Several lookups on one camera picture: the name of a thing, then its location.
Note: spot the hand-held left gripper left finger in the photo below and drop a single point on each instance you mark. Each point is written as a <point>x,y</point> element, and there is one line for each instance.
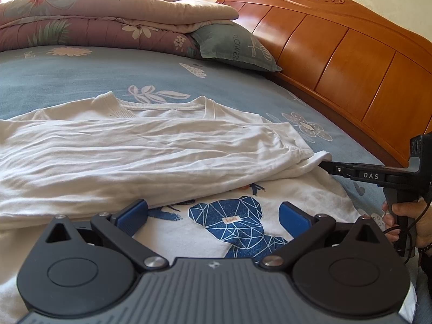
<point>133,214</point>

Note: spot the pink floral quilt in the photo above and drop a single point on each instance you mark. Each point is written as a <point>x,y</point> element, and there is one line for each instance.
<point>101,23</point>

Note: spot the person's right forearm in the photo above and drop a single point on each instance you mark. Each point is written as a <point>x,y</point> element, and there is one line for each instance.
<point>427,263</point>

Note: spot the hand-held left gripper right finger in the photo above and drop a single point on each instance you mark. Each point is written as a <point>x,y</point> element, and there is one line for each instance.
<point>295,217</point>

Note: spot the white printed t-shirt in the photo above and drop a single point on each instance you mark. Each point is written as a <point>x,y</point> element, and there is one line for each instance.
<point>135,148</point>

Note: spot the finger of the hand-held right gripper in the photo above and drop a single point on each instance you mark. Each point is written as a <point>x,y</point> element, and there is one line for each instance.
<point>337,169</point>

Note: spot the wooden headboard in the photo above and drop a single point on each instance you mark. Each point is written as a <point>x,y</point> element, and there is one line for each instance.
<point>337,57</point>

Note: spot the green pillow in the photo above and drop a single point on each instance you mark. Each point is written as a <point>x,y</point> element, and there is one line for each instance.
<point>229,44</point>

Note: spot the person's right hand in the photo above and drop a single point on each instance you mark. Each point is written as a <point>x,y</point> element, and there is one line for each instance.
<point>423,222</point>

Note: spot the person's leg in jeans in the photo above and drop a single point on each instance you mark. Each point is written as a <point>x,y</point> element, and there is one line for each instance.
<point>423,300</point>

